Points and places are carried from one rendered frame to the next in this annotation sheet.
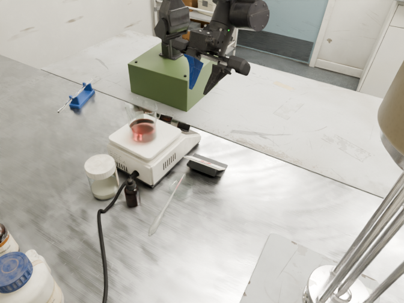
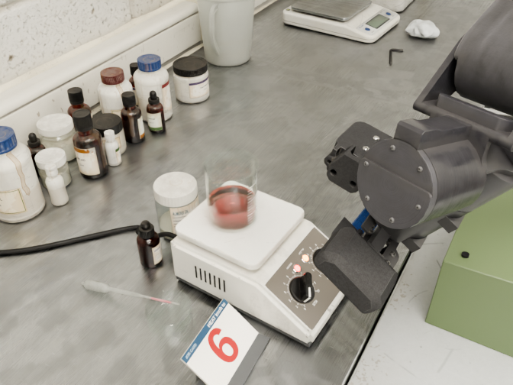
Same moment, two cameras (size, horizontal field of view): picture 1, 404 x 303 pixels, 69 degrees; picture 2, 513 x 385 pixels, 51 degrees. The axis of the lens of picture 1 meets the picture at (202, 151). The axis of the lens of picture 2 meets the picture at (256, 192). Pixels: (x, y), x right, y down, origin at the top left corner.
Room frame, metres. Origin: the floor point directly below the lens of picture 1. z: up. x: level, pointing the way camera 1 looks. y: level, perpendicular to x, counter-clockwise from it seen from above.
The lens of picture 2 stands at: (0.56, -0.37, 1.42)
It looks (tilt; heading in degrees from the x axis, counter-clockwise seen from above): 38 degrees down; 93
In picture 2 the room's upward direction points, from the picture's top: straight up
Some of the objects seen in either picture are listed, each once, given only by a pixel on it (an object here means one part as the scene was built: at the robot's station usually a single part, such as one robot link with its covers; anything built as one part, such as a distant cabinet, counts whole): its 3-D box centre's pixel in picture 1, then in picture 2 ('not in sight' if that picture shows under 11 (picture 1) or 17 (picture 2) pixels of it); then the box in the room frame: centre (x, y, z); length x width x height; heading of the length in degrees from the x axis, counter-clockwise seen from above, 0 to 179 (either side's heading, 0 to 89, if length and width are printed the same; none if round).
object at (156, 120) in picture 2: not in sight; (155, 110); (0.33, 0.47, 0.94); 0.03 x 0.03 x 0.08
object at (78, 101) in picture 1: (81, 94); not in sight; (0.77, 0.37, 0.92); 0.10 x 0.03 x 0.04; 171
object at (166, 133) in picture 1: (145, 135); (240, 221); (0.51, 0.13, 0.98); 0.12 x 0.12 x 0.01; 60
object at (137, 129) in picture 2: not in sight; (131, 116); (0.30, 0.44, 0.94); 0.04 x 0.04 x 0.09
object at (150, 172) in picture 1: (154, 143); (258, 255); (0.54, 0.11, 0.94); 0.22 x 0.13 x 0.08; 150
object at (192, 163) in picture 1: (206, 161); (227, 347); (0.51, -0.01, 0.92); 0.09 x 0.06 x 0.04; 67
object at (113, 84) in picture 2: not in sight; (116, 99); (0.26, 0.48, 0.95); 0.06 x 0.06 x 0.11
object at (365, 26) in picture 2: not in sight; (341, 14); (0.71, 1.02, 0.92); 0.26 x 0.19 x 0.05; 149
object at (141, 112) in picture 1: (143, 122); (230, 194); (0.50, 0.13, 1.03); 0.07 x 0.06 x 0.08; 65
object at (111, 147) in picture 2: not in sight; (111, 147); (0.28, 0.36, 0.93); 0.02 x 0.02 x 0.06
